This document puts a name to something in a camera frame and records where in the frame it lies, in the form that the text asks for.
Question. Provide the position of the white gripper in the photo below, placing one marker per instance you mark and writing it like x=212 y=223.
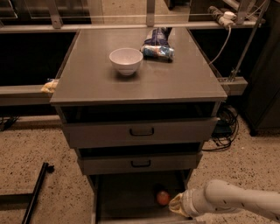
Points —
x=188 y=202

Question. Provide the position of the red apple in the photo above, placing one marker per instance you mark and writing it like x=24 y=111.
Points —
x=163 y=198

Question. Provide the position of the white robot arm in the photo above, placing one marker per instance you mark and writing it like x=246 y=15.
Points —
x=220 y=197

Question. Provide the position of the bottom grey drawer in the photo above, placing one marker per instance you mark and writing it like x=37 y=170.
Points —
x=131 y=198

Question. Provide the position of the grey drawer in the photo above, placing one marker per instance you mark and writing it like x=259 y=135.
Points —
x=164 y=162
x=113 y=134
x=131 y=198

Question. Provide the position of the top grey drawer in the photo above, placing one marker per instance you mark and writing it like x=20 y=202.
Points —
x=113 y=134

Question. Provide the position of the middle grey drawer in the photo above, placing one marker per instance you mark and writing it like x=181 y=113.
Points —
x=164 y=162

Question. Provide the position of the grey drawer cabinet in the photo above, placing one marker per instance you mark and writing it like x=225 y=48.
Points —
x=90 y=90

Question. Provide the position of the black metal bar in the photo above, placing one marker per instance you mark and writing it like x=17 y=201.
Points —
x=46 y=168

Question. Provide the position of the white bowl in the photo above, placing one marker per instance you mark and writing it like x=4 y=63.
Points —
x=126 y=60

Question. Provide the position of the blue chip bag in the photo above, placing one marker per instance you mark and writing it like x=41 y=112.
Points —
x=156 y=45

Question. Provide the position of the yellow sponge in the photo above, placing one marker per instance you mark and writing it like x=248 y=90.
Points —
x=50 y=87

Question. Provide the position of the white power strip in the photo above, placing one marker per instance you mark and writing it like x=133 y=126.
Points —
x=219 y=17

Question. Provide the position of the black middle drawer handle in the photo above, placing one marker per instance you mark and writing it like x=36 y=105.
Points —
x=140 y=164

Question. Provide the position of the black drawer handle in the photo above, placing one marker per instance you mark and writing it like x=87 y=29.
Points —
x=141 y=132
x=140 y=164

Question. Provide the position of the black top drawer handle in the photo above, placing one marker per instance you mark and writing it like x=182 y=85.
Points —
x=141 y=132

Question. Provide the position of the grey metal rail frame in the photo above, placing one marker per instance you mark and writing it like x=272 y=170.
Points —
x=36 y=16

